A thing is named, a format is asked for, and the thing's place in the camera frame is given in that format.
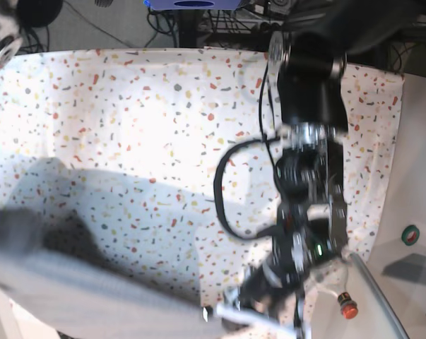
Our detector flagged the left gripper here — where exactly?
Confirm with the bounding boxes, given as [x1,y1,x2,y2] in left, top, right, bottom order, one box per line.
[201,246,317,338]

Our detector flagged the grey t-shirt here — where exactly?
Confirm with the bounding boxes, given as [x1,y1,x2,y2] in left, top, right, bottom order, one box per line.
[0,209,225,338]

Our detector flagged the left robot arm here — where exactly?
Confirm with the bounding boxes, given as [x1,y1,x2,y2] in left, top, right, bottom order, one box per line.
[203,1,426,338]

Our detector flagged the clear bottle with red cap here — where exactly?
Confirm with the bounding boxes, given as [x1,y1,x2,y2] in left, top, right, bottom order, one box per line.
[312,258,358,320]

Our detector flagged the green tape roll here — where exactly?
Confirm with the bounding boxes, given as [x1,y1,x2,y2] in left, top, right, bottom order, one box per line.
[401,225,420,246]

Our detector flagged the terrazzo pattern tablecloth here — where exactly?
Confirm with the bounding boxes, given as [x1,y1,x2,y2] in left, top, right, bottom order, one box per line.
[0,46,406,339]

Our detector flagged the blue box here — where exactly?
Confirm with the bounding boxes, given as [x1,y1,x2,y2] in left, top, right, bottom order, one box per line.
[143,0,250,11]

